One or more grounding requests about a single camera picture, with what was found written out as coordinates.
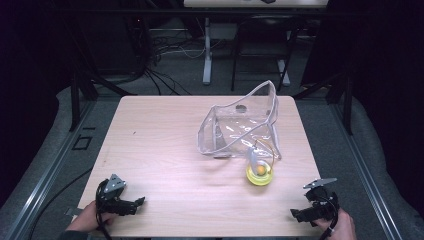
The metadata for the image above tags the black chair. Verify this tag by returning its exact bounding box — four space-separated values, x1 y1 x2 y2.
230 14 303 93

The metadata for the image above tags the black floor cable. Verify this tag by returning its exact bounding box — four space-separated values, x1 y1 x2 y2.
27 167 94 240

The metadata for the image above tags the black metal stand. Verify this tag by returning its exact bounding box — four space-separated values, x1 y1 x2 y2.
292 71 355 136
49 13 138 133

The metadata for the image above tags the yellow round tape measure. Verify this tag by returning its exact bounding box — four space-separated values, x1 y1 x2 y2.
245 138 276 187

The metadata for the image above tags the light background tabletop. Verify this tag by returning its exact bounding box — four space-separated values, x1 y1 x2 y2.
182 0 330 9

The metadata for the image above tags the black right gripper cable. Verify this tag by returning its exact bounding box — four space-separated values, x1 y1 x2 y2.
318 195 341 240

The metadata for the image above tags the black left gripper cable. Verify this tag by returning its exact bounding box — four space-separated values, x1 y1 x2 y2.
95 179 114 240

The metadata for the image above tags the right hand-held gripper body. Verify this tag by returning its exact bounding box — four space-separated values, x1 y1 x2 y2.
302 177 341 225

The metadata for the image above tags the person's right hand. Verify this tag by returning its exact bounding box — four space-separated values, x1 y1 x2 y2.
312 207 358 240

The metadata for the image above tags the grey metal floor rail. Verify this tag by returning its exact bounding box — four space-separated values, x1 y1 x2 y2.
328 99 404 240
3 99 98 240

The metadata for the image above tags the clear plastic pouch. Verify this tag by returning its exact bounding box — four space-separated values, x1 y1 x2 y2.
196 79 283 160

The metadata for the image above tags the bundle of floor cables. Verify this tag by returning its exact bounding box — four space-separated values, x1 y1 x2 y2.
133 19 228 97

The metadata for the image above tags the white table leg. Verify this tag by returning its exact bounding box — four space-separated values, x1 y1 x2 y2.
277 59 292 87
202 17 214 86

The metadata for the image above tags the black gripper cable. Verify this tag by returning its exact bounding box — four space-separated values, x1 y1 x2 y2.
318 195 341 240
95 179 114 240

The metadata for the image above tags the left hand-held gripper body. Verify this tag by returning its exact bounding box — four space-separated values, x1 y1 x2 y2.
95 173 138 217

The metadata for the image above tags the person's left hand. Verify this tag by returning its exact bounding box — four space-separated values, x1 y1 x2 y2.
65 200 118 233

